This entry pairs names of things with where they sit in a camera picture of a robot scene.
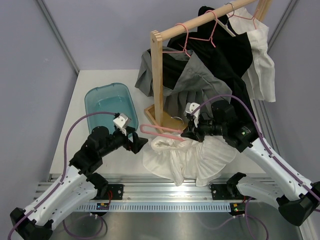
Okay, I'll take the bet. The pink hanger with white garment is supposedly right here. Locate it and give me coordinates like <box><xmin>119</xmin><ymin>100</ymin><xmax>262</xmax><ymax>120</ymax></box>
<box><xmin>225</xmin><ymin>2</ymin><xmax>260</xmax><ymax>34</ymax></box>

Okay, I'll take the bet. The pink hanger with black garment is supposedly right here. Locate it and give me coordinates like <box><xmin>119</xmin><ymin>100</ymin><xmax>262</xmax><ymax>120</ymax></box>
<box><xmin>189</xmin><ymin>10</ymin><xmax>219</xmax><ymax>48</ymax></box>

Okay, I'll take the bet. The black garment on rack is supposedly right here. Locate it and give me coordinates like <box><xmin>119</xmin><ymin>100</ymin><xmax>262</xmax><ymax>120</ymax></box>
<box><xmin>166</xmin><ymin>20</ymin><xmax>253</xmax><ymax>118</ymax></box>

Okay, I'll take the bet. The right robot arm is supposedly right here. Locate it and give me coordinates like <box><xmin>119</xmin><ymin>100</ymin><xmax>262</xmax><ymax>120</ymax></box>
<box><xmin>181</xmin><ymin>100</ymin><xmax>320</xmax><ymax>227</ymax></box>

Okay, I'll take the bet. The white slotted cable duct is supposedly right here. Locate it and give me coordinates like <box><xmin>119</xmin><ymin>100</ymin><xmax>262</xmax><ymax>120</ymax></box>
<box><xmin>75</xmin><ymin>202</ymin><xmax>231</xmax><ymax>213</ymax></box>

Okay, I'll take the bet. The pink hanger with grey skirt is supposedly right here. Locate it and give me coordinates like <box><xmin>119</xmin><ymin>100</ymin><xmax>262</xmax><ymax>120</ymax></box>
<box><xmin>162</xmin><ymin>23</ymin><xmax>191</xmax><ymax>58</ymax></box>

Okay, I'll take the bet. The white skirt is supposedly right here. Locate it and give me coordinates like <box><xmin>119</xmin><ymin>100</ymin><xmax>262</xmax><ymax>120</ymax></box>
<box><xmin>142</xmin><ymin>136</ymin><xmax>237</xmax><ymax>187</ymax></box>

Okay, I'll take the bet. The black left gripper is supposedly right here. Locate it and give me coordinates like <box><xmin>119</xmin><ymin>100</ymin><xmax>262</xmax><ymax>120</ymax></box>
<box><xmin>99</xmin><ymin>126</ymin><xmax>148</xmax><ymax>158</ymax></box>

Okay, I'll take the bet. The grey pleated skirt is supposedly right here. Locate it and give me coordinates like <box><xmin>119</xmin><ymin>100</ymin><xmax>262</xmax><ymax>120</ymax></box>
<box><xmin>134</xmin><ymin>48</ymin><xmax>232</xmax><ymax>123</ymax></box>

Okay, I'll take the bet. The wooden clothes rack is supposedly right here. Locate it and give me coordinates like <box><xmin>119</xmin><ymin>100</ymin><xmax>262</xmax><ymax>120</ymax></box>
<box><xmin>143</xmin><ymin>0</ymin><xmax>273</xmax><ymax>137</ymax></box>

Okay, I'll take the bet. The teal plastic basin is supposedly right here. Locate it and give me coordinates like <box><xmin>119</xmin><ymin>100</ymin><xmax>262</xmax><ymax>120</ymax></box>
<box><xmin>84</xmin><ymin>82</ymin><xmax>139</xmax><ymax>133</ymax></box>

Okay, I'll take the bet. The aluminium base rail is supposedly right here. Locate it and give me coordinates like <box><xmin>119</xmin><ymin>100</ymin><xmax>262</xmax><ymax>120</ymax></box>
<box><xmin>34</xmin><ymin>176</ymin><xmax>278</xmax><ymax>203</ymax></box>

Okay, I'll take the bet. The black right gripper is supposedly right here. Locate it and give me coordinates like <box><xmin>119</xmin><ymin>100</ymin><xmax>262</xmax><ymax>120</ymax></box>
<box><xmin>181</xmin><ymin>112</ymin><xmax>227</xmax><ymax>142</ymax></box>

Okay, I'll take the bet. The pink clothes hanger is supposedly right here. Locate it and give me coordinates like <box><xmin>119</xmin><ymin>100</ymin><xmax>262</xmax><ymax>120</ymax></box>
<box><xmin>139</xmin><ymin>116</ymin><xmax>187</xmax><ymax>142</ymax></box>

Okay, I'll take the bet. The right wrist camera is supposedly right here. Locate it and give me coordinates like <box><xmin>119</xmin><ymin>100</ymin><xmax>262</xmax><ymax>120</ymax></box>
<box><xmin>184</xmin><ymin>102</ymin><xmax>200</xmax><ymax>117</ymax></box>

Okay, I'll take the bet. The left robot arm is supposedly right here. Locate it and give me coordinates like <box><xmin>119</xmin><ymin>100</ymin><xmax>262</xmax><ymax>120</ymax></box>
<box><xmin>10</xmin><ymin>126</ymin><xmax>148</xmax><ymax>240</ymax></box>

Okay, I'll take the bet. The white garment on rack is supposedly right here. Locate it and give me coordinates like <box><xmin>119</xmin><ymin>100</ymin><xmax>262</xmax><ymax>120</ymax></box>
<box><xmin>228</xmin><ymin>1</ymin><xmax>277</xmax><ymax>103</ymax></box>

